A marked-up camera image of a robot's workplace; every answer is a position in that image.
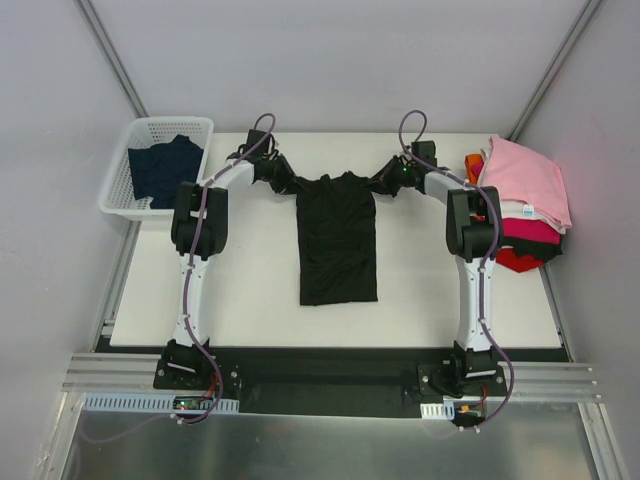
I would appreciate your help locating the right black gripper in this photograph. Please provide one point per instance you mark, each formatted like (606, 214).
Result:
(385, 176)

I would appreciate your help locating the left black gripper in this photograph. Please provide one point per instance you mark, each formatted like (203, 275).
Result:
(284, 176)

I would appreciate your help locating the pink t shirt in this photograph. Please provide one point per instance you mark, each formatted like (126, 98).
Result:
(525, 175)

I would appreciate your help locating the red t shirt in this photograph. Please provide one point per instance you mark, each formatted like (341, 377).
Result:
(508, 258)

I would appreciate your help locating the magenta t shirt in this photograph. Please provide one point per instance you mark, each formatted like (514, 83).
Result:
(531, 230)

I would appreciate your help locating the white plastic laundry basket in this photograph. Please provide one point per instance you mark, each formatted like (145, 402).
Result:
(117, 195)

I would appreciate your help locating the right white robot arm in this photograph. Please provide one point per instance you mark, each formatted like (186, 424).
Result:
(472, 234)

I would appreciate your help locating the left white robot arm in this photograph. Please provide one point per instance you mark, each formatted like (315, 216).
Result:
(199, 232)

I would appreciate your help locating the navy blue t shirt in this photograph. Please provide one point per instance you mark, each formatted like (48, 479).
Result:
(159, 170)

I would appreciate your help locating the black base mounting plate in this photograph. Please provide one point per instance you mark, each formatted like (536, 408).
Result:
(359, 382)

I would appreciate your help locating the right white cable duct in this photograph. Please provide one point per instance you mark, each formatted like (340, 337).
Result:
(438, 411)

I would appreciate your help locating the white cable duct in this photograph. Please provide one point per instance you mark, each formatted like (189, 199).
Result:
(438, 411)
(157, 404)

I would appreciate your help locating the aluminium frame rail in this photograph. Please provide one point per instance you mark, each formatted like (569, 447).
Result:
(534, 381)

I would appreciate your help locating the left white cable duct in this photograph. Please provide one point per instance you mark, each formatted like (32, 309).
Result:
(157, 404)

